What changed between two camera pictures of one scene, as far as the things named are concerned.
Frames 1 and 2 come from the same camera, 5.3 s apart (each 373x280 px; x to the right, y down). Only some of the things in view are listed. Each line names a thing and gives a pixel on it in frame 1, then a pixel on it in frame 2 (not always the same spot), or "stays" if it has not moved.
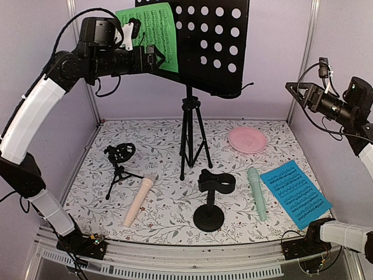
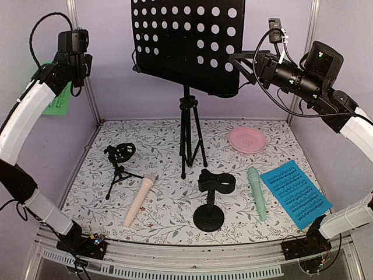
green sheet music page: [156, 29] → [59, 105]
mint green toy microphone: [254, 178] stays
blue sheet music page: [297, 192] stays
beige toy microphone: [140, 199] stays
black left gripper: [151, 65] → [90, 63]
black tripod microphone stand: [117, 153] stays
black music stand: [211, 37] stays
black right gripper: [312, 97] → [265, 65]
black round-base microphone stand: [210, 217] stays
